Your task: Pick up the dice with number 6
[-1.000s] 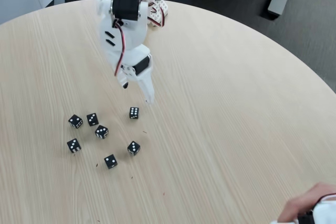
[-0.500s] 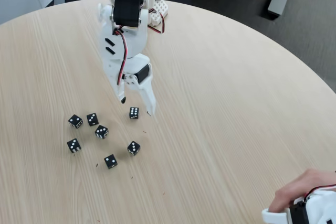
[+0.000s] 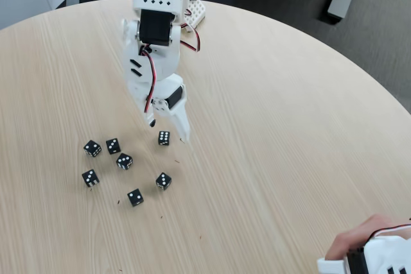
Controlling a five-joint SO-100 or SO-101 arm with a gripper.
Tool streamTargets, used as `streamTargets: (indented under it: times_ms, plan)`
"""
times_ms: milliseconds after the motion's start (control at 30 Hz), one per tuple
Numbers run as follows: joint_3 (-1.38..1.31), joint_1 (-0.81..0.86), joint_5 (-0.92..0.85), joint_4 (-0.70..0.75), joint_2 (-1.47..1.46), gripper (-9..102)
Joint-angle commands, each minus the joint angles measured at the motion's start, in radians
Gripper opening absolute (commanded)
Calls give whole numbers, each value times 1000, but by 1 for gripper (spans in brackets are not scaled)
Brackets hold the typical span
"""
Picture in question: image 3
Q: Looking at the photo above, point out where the person's hand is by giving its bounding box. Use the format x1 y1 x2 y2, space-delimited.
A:
324 213 411 262

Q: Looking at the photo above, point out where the red black gripper servo cable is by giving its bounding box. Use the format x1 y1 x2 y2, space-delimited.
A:
138 46 159 116

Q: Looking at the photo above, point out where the red black arm servo cable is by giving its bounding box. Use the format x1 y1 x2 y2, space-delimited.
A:
178 0 202 53

